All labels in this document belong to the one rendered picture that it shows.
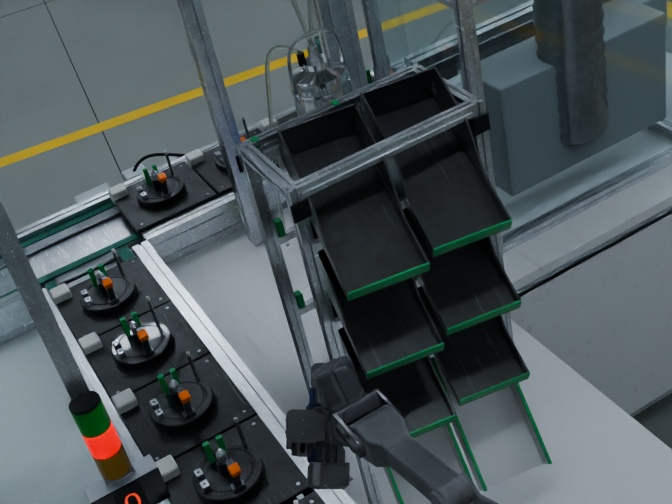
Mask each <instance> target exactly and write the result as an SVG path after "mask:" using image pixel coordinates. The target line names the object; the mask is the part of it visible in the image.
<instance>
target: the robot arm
mask: <svg viewBox="0 0 672 504"><path fill-rule="evenodd" d="M311 386H312V387H311V388H310V397H309V404H308V405H307V407H306V410H301V409H291V410H289V411H288V412H287V415H286V420H285V422H286V430H285V434H286V449H291V455H292V456H299V457H307V461H308V463H309V465H308V470H307V485H308V486H309V487H310V488H313V489H317V490H318V489H343V490H344V489H345V488H346V487H348V486H349V471H350V463H348V462H345V449H344V448H343V446H344V447H349V448H350V450H351V451H352V452H353V453H355V454H356V455H358V456H359V457H360V458H364V459H365V460H367V461H368V462H369V463H371V464H372V465H374V466H376V467H390V468H392V469H393V470H395V471H396V472H397V473H398V474H399V475H400V476H402V477H403V478H404V479H405V480H406V481H407V482H409V483H410V484H411V485H412V486H413V487H414V488H416V489H417V490H418V491H419V492H420V493H421V494H422V495H424V496H425V497H426V498H427V499H428V500H429V501H431V503H432V504H472V503H473V504H498V503H496V502H495V501H493V500H491V499H489V498H487V497H485V496H484V495H482V494H481V493H480V492H479V490H478V489H477V487H476V486H475V484H474V483H473V481H472V480H471V479H470V477H469V476H468V475H467V474H465V473H460V474H458V473H457V472H456V471H454V470H453V469H452V468H451V467H449V466H448V465H447V464H446V463H444V462H443V461H442V460H440V459H439V458H438V457H437V456H435V455H434V454H433V453H432V452H430V451H429V450H428V449H427V448H425V447H424V446H423V445H421V444H420V443H419V442H418V441H416V440H415V439H414V438H413V437H411V436H410V434H409V431H408V426H407V423H406V420H405V419H404V417H403V415H402V414H401V413H400V411H399V410H398V409H397V408H396V407H395V406H394V405H393V404H392V403H391V402H390V401H389V400H388V399H387V398H386V397H385V396H384V395H383V394H382V393H381V391H380V390H379V389H378V388H376V389H375V390H373V391H371V392H370V393H365V391H364V389H363V387H362V385H361V383H360V381H359V379H358V377H357V375H356V372H355V370H354V368H353V366H352V364H351V362H350V360H349V358H348V357H347V356H342V357H339V358H336V359H333V360H331V361H329V362H327V363H315V364H314V365H313V366H312V367H311ZM380 405H381V407H380V408H378V409H376V410H374V409H375V408H377V407H379V406H380Z"/></svg>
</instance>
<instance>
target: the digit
mask: <svg viewBox="0 0 672 504"><path fill-rule="evenodd" d="M113 498H114V500H115V502H116V504H150V503H149V501H148V499H147V496H146V494H145V492H144V490H143V488H142V486H141V483H140V482H138V483H136V484H134V485H133V486H131V487H129V488H127V489H125V490H123V491H121V492H120V493H118V494H116V495H114V496H113Z"/></svg>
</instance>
